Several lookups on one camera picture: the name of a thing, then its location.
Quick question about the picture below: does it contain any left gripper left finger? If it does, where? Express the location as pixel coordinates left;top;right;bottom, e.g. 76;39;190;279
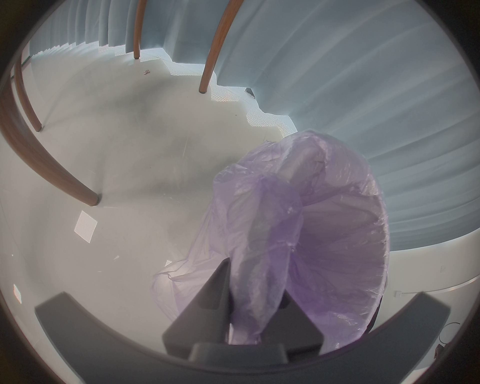
162;258;233;359

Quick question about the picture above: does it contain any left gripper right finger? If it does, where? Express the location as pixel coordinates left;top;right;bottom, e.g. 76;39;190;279
262;290;324;355

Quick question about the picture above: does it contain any purple plastic bag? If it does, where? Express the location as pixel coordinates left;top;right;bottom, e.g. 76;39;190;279
152;130;391;355

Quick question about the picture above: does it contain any white cushioned wooden chair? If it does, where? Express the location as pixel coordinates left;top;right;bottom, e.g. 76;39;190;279
0;0;244;207

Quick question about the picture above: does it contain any pale blue curtain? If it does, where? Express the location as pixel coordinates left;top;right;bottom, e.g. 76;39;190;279
28;0;480;252

